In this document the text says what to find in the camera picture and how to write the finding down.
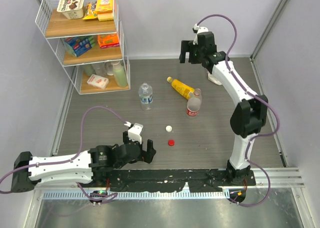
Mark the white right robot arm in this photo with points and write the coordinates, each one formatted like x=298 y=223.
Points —
x=250 y=111

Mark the blue green box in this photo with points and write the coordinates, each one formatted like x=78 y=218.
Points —
x=77 y=46

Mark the yellow snack bag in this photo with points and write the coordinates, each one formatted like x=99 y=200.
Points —
x=90 y=11

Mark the white yogurt tub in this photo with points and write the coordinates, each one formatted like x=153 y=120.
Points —
x=71 y=9

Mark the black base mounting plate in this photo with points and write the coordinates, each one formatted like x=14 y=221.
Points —
x=171 y=180

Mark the white wire shelf rack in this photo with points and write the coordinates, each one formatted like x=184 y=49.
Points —
x=56 y=27

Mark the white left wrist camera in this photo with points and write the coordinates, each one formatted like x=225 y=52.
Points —
x=134 y=132

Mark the white pink tissue pack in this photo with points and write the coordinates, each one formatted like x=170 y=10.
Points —
x=98 y=81

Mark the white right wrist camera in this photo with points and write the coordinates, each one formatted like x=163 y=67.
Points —
x=198 y=30

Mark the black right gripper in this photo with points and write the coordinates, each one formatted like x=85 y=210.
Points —
x=187 y=46

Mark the white slotted cable duct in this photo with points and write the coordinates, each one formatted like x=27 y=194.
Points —
x=184 y=194

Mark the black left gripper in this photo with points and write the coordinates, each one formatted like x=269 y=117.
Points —
x=148 y=155

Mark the red bottle cap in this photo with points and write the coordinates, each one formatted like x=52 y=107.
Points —
x=171 y=142

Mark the orange snack box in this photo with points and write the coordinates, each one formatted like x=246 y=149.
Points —
x=108 y=41

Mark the clear bottles on bottom shelf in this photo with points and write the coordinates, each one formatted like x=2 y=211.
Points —
x=100 y=69

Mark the green drink bottle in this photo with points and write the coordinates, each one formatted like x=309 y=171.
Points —
x=119 y=74

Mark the clear bottle blue white label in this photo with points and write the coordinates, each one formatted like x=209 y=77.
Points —
x=145 y=93

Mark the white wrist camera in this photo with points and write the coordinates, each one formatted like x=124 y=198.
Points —
x=198 y=30
x=134 y=132

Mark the white bottle cap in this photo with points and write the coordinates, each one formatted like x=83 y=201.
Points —
x=168 y=128

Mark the yellow juice bottle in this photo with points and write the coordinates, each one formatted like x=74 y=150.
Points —
x=185 y=90

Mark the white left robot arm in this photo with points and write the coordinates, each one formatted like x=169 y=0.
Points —
x=89 y=166

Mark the yellow orange cracker box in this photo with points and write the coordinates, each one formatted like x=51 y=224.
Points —
x=105 y=10

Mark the clear bottle red label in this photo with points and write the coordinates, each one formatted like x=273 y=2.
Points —
x=194 y=103

